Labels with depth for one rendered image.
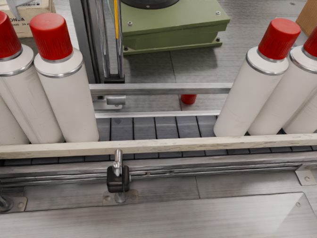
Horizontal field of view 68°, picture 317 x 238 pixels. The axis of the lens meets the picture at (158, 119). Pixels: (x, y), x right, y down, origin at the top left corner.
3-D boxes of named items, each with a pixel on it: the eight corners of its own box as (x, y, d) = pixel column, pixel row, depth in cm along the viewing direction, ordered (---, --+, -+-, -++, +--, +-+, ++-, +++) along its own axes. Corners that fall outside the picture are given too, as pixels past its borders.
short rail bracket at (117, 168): (111, 208, 37) (103, 175, 28) (111, 190, 39) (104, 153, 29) (131, 207, 37) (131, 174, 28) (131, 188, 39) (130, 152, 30)
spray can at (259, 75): (216, 146, 40) (273, 38, 24) (209, 121, 43) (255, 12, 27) (246, 145, 40) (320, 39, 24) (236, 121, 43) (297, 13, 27)
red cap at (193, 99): (177, 96, 53) (179, 85, 51) (190, 91, 54) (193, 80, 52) (185, 106, 51) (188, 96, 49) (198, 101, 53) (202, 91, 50)
